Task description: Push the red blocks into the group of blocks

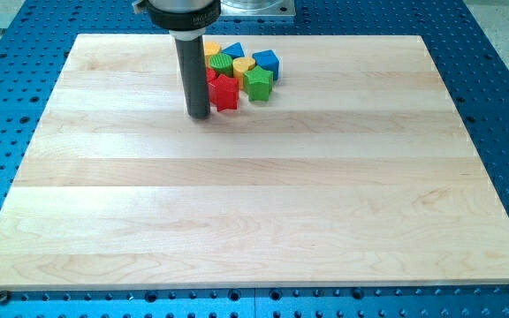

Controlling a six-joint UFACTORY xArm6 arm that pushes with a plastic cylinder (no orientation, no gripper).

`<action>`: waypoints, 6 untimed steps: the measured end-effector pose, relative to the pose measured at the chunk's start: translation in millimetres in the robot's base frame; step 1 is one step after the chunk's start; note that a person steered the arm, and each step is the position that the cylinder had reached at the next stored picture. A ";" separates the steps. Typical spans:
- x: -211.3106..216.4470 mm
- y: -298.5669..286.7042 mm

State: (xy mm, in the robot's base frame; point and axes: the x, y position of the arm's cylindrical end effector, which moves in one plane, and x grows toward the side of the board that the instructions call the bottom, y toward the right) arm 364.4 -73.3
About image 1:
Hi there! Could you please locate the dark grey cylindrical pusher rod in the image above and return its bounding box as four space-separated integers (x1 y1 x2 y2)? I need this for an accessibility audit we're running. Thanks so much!
175 36 210 119

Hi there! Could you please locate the red round block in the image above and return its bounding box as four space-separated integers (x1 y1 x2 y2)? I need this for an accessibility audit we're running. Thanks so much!
206 67 217 82

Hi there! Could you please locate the red star block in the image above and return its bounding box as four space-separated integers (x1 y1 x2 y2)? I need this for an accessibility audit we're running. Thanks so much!
207 74 239 112

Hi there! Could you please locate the yellow round block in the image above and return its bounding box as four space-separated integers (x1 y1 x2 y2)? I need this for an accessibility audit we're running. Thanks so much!
203 42 222 67

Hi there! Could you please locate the green ridged cylinder block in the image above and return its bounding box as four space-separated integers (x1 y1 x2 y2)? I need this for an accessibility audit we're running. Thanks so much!
209 53 233 78

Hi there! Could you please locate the blue triangle block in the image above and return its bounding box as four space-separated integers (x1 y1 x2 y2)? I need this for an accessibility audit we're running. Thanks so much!
222 42 245 59

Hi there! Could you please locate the yellow heart block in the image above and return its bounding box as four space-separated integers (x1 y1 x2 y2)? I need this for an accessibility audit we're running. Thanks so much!
232 57 256 90

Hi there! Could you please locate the green star block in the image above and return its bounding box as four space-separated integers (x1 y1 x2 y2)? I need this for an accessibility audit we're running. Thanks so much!
243 66 274 102

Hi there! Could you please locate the blue cube block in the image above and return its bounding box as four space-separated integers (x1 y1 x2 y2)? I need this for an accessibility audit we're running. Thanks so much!
252 49 280 80

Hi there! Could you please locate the blue perforated metal table plate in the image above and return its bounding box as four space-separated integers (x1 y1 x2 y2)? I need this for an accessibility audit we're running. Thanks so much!
0 0 509 317

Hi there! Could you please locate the light wooden board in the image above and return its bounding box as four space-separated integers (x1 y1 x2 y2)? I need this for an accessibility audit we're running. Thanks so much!
0 34 509 291

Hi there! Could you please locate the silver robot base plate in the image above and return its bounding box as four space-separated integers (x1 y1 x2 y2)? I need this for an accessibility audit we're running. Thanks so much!
221 0 296 18

